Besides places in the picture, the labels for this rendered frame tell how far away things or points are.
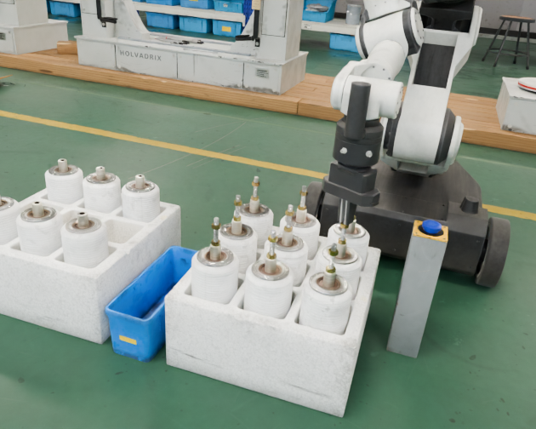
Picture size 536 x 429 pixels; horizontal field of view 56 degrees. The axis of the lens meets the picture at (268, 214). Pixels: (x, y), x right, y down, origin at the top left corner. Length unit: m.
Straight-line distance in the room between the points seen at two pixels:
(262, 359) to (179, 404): 0.19
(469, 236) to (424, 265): 0.38
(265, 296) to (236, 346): 0.13
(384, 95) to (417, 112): 0.39
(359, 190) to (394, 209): 0.52
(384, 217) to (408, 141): 0.27
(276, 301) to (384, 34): 0.60
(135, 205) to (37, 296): 0.31
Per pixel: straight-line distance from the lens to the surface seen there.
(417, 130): 1.29
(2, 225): 1.30
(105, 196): 1.38
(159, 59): 3.41
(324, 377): 1.02
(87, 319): 1.21
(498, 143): 2.94
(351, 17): 5.75
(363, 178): 0.96
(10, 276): 1.28
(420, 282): 1.14
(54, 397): 1.14
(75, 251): 1.16
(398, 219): 1.46
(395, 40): 1.15
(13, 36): 4.12
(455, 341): 1.35
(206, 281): 1.02
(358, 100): 0.89
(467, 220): 1.48
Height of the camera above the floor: 0.80
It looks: 27 degrees down
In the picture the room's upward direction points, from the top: 5 degrees clockwise
